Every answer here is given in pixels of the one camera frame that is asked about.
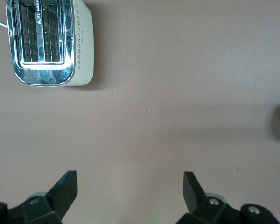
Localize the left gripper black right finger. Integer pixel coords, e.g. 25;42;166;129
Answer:
177;171;280;224

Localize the cream and chrome toaster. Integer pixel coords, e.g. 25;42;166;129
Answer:
6;0;94;87

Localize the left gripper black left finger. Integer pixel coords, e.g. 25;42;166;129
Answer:
0;170;78;224

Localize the brown table mat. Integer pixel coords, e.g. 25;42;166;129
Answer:
0;0;280;224

